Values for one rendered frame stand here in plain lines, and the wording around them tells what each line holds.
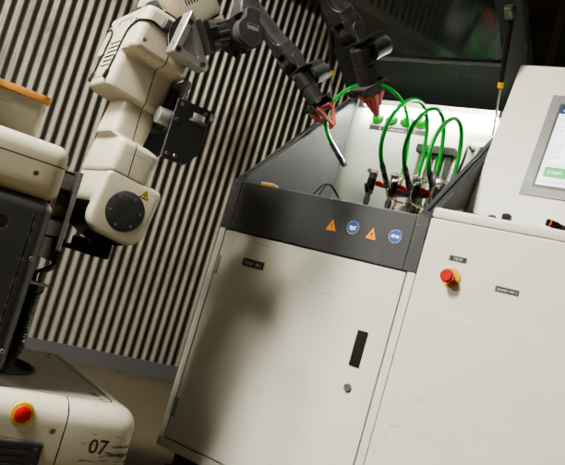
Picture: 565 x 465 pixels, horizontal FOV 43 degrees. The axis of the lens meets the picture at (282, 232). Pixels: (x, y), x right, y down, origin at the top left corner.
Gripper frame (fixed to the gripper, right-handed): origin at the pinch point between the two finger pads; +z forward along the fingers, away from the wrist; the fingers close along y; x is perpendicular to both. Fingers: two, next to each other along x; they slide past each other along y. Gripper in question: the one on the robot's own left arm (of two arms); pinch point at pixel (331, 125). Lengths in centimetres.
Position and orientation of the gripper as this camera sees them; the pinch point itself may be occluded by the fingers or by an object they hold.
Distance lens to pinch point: 240.7
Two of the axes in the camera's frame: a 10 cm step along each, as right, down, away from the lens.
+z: 5.4, 8.4, -0.2
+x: -7.8, 4.9, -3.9
